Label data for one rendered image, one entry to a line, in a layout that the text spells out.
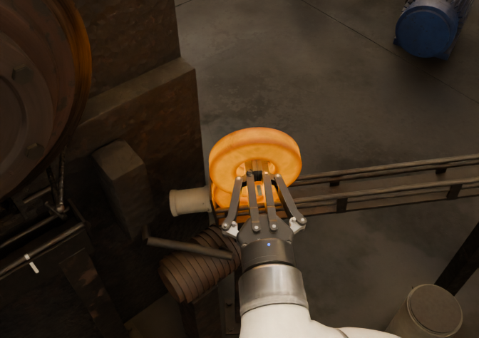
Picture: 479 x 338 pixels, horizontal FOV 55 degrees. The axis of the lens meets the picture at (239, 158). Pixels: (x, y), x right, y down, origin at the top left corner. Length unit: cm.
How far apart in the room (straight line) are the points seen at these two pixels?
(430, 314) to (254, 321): 61
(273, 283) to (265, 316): 4
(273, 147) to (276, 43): 193
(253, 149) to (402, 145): 150
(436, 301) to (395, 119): 127
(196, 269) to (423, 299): 52
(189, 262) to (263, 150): 46
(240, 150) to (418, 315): 60
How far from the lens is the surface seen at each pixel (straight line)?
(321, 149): 205
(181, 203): 100
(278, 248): 63
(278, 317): 58
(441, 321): 114
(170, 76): 101
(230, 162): 74
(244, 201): 101
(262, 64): 247
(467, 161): 115
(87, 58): 75
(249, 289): 61
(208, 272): 111
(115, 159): 95
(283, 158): 74
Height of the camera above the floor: 150
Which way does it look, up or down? 49 degrees down
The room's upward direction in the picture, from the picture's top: straight up
